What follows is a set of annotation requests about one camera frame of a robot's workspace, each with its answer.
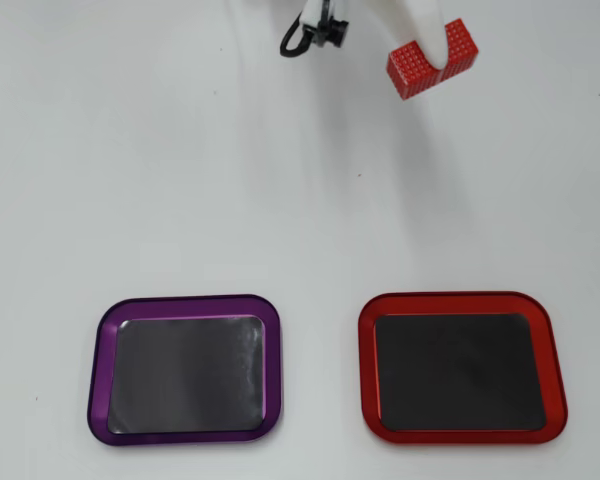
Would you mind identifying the red studded block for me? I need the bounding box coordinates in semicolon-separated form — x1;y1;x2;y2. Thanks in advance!
385;17;480;103

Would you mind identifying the red metal tray black mat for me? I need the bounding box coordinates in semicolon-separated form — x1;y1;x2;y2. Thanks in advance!
357;290;569;446

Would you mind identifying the purple metal tray black mat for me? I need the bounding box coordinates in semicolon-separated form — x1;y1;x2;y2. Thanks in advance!
86;293;284;448

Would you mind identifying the black gripper camera white mount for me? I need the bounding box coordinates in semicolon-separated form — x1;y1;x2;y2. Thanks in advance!
300;0;352;50

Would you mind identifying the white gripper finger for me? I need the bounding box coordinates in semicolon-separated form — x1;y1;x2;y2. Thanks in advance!
402;0;450;70

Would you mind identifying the black camera cable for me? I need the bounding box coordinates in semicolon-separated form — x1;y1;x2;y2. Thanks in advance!
279;0;331;58

